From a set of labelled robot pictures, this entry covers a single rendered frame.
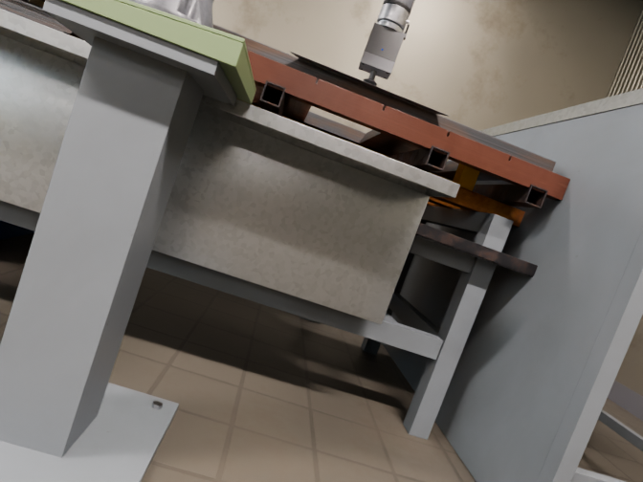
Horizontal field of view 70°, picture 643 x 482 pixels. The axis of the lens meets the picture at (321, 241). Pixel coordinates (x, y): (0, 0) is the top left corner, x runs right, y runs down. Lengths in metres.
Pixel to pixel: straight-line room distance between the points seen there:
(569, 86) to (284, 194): 3.76
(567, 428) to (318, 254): 0.66
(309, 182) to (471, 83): 3.24
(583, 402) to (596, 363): 0.08
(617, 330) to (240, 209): 0.85
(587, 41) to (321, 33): 2.27
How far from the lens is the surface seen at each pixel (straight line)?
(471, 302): 1.37
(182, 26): 0.72
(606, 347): 1.11
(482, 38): 4.37
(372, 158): 0.98
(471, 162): 1.26
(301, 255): 1.13
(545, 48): 4.58
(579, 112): 1.51
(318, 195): 1.12
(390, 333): 1.32
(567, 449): 1.15
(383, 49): 1.26
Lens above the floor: 0.54
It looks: 5 degrees down
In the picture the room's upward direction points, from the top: 20 degrees clockwise
